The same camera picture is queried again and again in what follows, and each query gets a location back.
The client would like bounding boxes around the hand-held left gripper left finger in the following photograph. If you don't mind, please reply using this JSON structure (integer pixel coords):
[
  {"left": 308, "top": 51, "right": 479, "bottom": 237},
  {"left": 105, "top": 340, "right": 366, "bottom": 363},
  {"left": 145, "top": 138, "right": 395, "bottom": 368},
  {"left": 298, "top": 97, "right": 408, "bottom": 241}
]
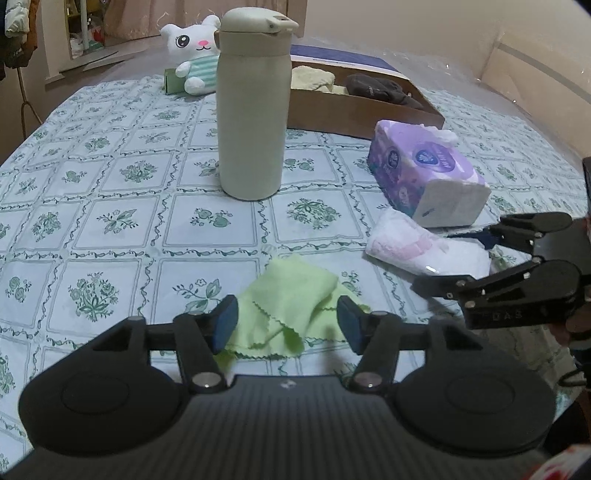
[{"left": 90, "top": 295, "right": 240, "bottom": 394}]

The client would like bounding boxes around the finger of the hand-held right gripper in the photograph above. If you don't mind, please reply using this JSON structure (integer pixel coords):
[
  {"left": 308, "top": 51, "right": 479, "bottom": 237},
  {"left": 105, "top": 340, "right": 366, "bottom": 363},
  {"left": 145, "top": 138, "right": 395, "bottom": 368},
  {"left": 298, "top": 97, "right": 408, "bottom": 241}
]
[
  {"left": 410, "top": 258, "right": 581, "bottom": 309},
  {"left": 445, "top": 212, "right": 574, "bottom": 253}
]

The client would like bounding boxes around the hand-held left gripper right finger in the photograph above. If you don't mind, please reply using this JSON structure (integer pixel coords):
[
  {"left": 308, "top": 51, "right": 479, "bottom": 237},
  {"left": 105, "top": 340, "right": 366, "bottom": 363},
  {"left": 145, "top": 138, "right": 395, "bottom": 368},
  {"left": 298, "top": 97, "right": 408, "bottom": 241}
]
[{"left": 336, "top": 295, "right": 493, "bottom": 394}]

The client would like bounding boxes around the light green cloth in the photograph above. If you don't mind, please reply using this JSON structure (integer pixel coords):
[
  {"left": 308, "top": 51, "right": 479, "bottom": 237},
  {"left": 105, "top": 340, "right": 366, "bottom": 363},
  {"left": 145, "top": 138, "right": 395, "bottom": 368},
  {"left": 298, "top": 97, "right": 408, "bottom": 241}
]
[{"left": 214, "top": 257, "right": 373, "bottom": 363}]

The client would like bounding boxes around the white pink towel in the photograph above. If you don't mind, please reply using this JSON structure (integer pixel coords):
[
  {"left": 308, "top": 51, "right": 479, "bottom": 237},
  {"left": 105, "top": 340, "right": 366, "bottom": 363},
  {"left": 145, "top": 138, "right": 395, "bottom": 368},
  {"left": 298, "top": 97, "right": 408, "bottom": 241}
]
[{"left": 365, "top": 206, "right": 493, "bottom": 278}]

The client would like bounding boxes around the dark brown sock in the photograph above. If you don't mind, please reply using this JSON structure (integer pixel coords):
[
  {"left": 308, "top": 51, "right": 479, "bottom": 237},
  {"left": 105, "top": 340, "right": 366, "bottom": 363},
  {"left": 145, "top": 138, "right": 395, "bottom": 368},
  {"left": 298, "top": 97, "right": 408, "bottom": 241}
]
[{"left": 345, "top": 72, "right": 426, "bottom": 111}]

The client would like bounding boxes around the brown cardboard box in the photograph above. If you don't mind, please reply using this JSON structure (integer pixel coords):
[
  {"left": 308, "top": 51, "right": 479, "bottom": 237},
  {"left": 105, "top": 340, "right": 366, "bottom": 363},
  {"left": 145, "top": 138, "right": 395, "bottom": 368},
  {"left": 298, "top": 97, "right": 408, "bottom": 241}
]
[{"left": 287, "top": 54, "right": 447, "bottom": 141}]

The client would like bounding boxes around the yellow towel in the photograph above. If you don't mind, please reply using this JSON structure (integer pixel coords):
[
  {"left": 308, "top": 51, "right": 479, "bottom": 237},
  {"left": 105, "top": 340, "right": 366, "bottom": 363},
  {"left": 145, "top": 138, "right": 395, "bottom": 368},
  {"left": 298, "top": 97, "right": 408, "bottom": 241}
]
[{"left": 290, "top": 65, "right": 352, "bottom": 97}]

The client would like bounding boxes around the person's right hand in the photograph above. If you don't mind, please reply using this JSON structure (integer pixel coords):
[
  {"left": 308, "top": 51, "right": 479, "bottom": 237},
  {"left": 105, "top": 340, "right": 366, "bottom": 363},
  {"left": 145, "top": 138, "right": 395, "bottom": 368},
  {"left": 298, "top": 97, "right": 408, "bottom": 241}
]
[{"left": 551, "top": 298, "right": 591, "bottom": 357}]

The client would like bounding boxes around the purple tissue pack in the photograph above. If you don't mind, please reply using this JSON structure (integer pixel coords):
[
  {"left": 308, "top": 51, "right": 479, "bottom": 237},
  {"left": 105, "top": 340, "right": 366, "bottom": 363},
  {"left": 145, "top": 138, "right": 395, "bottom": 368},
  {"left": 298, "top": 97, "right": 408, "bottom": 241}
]
[{"left": 366, "top": 119, "right": 491, "bottom": 228}]

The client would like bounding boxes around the beige bed headboard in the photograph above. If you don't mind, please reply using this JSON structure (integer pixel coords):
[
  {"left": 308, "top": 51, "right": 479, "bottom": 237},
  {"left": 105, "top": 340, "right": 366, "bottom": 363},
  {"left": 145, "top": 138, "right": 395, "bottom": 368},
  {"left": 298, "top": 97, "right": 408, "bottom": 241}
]
[{"left": 479, "top": 36, "right": 591, "bottom": 160}]

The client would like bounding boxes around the green floral tablecloth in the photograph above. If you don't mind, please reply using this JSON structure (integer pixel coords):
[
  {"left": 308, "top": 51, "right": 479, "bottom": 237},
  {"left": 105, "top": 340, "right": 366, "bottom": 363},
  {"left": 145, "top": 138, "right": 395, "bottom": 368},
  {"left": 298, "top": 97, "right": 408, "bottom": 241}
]
[{"left": 0, "top": 75, "right": 591, "bottom": 467}]

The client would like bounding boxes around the cream insulated bottle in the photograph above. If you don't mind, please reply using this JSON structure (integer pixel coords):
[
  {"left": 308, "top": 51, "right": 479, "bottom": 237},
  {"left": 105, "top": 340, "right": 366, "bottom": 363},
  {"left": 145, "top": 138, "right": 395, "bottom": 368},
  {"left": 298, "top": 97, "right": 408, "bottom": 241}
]
[{"left": 215, "top": 7, "right": 300, "bottom": 202}]

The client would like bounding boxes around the red white patterned clothing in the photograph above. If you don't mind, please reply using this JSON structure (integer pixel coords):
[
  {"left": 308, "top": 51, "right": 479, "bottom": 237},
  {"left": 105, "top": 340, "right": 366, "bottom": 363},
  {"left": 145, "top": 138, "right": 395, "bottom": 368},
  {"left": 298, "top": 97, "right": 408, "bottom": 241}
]
[{"left": 539, "top": 453, "right": 591, "bottom": 480}]

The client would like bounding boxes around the small green box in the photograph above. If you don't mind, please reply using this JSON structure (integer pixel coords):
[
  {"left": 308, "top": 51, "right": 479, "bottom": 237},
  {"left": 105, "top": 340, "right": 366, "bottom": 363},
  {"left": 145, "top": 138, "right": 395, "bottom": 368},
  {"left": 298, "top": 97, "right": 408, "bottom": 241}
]
[{"left": 163, "top": 67, "right": 221, "bottom": 96}]

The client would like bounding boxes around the blue box lid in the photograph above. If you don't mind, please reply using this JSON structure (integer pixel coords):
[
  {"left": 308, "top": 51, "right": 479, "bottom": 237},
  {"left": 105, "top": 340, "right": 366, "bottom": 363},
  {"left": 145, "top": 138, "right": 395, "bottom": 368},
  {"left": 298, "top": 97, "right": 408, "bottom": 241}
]
[{"left": 289, "top": 43, "right": 403, "bottom": 77}]

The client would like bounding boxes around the white cat plush toy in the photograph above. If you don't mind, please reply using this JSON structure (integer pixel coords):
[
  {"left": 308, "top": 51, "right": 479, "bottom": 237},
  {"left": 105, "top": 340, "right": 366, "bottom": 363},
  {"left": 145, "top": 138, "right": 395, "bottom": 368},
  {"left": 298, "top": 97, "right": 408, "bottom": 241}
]
[{"left": 160, "top": 14, "right": 223, "bottom": 97}]

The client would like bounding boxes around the wooden coat stand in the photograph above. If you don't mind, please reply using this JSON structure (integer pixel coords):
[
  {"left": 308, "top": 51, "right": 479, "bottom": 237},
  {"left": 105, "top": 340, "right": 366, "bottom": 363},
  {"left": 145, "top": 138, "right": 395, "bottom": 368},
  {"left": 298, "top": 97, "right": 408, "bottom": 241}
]
[{"left": 16, "top": 65, "right": 45, "bottom": 140}]

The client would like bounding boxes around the beige curtain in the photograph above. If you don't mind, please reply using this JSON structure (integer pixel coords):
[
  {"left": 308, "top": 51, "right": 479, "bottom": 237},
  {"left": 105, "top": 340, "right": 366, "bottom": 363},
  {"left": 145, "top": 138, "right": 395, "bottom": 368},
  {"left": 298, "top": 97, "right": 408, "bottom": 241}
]
[{"left": 103, "top": 0, "right": 308, "bottom": 48}]

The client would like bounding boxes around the white puffy jacket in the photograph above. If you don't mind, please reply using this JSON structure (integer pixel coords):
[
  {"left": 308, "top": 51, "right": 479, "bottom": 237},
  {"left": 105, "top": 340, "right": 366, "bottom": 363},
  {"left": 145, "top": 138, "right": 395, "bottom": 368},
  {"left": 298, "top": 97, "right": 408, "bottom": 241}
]
[{"left": 4, "top": 0, "right": 33, "bottom": 39}]

